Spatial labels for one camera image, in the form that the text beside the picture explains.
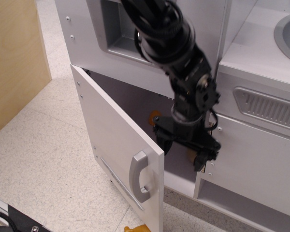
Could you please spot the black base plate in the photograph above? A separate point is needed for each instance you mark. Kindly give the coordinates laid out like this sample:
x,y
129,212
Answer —
x,y
25,223

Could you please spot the plywood board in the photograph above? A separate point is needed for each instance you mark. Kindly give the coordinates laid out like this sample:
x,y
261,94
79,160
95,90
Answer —
x,y
24,69

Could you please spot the silver sink basin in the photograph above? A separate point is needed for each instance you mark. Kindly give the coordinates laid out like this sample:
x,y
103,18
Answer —
x,y
282,35

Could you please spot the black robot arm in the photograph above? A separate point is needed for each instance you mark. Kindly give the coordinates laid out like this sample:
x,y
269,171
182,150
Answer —
x,y
164,38

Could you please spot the orange toy animal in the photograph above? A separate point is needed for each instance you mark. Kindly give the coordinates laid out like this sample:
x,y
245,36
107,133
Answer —
x,y
141,228

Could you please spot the white toy kitchen cabinet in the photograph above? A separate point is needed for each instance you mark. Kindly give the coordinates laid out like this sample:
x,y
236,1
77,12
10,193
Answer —
x,y
250,179

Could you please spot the silver ice dispenser recess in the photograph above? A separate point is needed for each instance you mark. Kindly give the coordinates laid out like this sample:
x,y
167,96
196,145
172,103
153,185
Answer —
x,y
114,32

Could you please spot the orange toy inside fridge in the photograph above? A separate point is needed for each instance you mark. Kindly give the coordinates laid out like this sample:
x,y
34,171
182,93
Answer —
x,y
153,114

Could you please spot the silver vent grille panel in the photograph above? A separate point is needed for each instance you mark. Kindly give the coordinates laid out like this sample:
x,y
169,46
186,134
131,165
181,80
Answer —
x,y
263,106

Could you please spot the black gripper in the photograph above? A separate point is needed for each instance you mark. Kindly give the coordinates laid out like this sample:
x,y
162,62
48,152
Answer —
x,y
193,135

